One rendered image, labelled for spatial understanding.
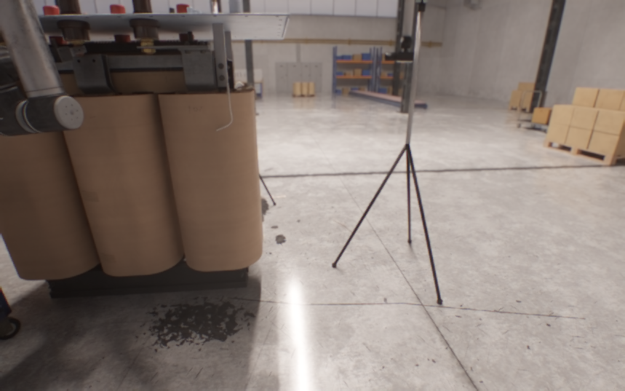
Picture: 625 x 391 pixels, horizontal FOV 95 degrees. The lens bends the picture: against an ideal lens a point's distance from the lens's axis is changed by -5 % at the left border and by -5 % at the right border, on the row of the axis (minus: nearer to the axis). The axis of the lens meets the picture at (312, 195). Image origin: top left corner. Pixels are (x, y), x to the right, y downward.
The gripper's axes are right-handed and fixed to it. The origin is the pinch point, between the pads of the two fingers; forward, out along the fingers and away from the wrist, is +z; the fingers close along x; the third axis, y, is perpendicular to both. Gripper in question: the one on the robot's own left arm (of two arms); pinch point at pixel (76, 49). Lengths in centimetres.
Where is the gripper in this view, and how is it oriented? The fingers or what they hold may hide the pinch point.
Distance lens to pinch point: 157.6
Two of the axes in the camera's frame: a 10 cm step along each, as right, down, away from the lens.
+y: -0.4, -8.4, -5.5
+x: -9.7, -0.8, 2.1
